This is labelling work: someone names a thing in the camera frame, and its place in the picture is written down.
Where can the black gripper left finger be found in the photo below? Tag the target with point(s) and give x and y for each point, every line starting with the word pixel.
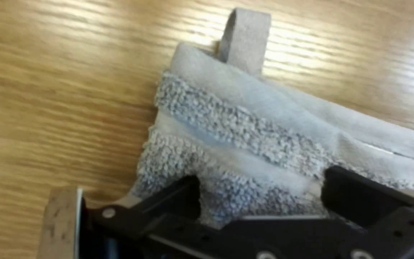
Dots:
pixel 121 218

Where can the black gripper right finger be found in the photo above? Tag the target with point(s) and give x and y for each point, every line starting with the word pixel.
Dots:
pixel 370 202

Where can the grey towel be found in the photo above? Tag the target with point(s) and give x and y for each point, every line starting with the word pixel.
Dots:
pixel 245 130

